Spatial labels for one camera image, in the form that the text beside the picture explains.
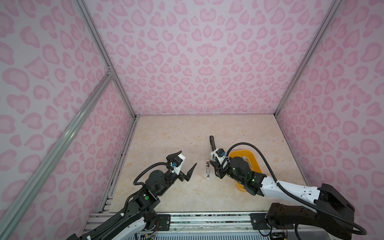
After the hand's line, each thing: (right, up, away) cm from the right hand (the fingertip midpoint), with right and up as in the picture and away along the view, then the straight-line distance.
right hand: (212, 160), depth 78 cm
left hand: (-12, +4, -8) cm, 15 cm away
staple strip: (+22, -2, +17) cm, 28 cm away
